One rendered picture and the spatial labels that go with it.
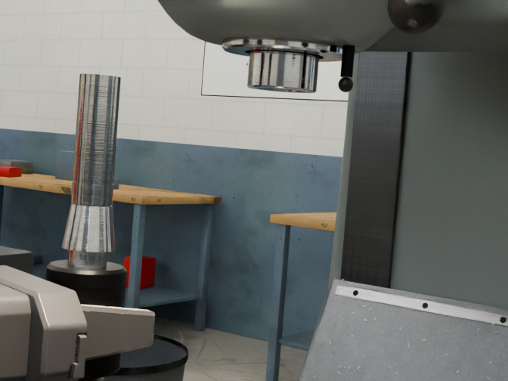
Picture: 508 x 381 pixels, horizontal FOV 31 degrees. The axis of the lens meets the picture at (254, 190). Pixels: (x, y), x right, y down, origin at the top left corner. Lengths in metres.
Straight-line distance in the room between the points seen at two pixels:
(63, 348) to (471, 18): 0.38
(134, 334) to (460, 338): 0.48
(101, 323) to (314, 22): 0.22
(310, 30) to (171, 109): 5.69
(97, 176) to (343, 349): 0.52
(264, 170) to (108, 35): 1.70
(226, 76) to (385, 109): 4.99
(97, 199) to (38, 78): 6.70
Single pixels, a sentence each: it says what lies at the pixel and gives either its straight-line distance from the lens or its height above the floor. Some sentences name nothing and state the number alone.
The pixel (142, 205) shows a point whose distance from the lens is 5.34.
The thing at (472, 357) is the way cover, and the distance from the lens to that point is 0.94.
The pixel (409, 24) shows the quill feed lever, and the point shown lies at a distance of 0.50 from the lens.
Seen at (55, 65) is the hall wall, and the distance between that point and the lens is 7.10.
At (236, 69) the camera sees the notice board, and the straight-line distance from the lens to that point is 5.93.
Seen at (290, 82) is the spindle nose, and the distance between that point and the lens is 0.60.
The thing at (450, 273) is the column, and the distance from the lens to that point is 0.97.
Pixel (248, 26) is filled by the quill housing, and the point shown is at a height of 1.31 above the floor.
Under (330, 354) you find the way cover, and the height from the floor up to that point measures 1.02.
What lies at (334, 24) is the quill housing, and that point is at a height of 1.32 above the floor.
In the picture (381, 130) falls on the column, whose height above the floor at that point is 1.27.
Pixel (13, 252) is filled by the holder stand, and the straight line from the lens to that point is 0.87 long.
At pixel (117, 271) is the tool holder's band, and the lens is 0.53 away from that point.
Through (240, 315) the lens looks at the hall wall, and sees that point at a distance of 5.89.
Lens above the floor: 1.24
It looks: 3 degrees down
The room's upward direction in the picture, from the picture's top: 4 degrees clockwise
